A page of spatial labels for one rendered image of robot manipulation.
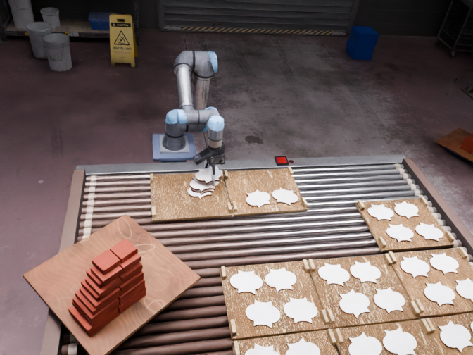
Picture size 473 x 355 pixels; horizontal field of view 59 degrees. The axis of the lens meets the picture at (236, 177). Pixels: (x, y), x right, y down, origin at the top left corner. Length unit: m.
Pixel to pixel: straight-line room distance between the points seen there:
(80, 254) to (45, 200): 1.89
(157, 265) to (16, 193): 2.26
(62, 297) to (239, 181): 1.13
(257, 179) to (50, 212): 1.86
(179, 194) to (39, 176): 1.96
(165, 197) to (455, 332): 1.49
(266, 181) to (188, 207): 0.50
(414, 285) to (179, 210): 1.19
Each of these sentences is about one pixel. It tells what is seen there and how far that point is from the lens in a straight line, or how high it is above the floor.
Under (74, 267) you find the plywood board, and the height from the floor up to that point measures 1.04.
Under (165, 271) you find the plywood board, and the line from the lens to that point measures 1.80.
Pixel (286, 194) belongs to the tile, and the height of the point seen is 0.95.
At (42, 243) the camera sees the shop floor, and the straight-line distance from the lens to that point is 3.42.
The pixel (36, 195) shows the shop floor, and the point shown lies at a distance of 3.82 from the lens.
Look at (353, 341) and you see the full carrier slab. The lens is 1.86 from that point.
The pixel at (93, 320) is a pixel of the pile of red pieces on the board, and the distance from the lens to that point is 1.61.
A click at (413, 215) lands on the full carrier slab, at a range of 2.50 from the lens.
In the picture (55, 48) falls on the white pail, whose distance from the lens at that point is 5.52.
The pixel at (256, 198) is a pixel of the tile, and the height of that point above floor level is 0.95.
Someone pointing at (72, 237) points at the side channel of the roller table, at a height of 0.95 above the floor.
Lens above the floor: 2.48
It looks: 40 degrees down
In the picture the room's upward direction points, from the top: 7 degrees clockwise
